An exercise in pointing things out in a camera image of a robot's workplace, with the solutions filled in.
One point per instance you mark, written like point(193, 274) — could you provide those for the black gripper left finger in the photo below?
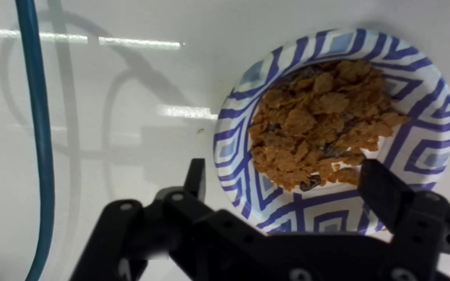
point(131, 240)

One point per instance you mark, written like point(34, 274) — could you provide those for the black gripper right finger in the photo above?
point(421, 229)

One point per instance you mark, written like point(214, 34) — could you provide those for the blue patterned paper bowl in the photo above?
point(421, 151)

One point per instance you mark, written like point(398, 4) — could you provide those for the brown cereal flakes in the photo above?
point(318, 126)

